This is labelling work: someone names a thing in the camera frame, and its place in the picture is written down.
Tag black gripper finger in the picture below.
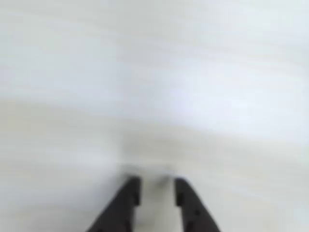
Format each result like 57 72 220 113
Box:
84 175 142 232
173 177 222 232

